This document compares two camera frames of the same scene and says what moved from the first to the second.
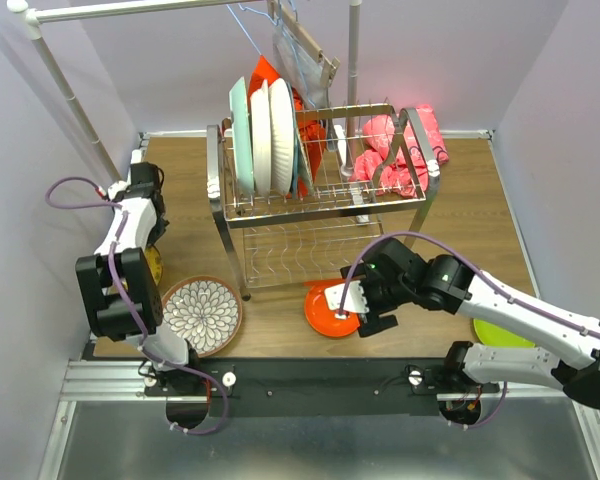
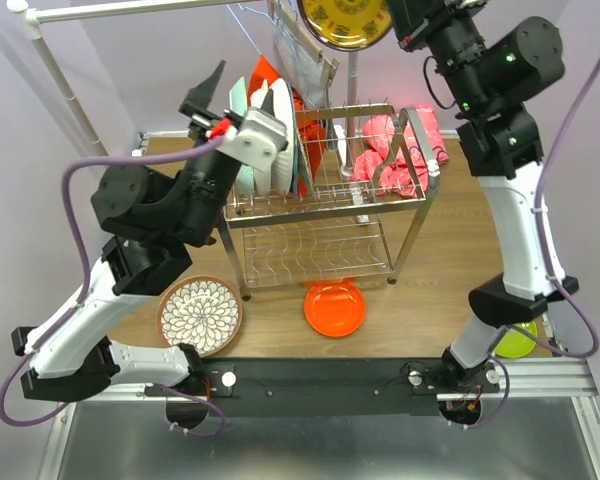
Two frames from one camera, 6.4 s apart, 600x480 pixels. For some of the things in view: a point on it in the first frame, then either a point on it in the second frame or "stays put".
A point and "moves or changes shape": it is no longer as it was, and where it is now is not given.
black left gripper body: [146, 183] → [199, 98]
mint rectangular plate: [241, 137] stays put
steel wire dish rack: [365, 172] stays put
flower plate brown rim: [204, 310] stays put
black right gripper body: [380, 300] → [435, 15]
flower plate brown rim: [282, 135] stays put
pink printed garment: [407, 149] stays put
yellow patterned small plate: [153, 264] moves or changes shape
